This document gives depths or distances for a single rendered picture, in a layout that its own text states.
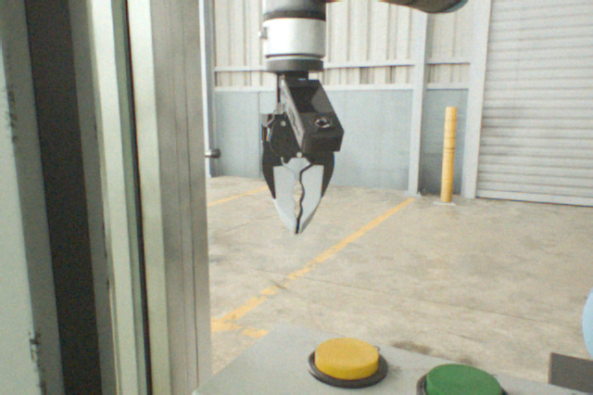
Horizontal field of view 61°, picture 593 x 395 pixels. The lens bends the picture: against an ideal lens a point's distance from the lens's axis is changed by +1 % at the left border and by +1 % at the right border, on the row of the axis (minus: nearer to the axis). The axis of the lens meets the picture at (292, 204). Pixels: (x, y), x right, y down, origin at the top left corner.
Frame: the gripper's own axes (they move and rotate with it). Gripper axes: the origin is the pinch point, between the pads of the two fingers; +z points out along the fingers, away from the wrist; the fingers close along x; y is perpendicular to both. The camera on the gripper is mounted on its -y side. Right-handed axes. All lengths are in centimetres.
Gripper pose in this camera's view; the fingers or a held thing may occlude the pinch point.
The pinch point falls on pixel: (297, 225)
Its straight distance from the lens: 62.3
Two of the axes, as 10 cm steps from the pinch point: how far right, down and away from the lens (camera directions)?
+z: 0.0, 9.8, 2.0
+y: -2.0, -2.0, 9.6
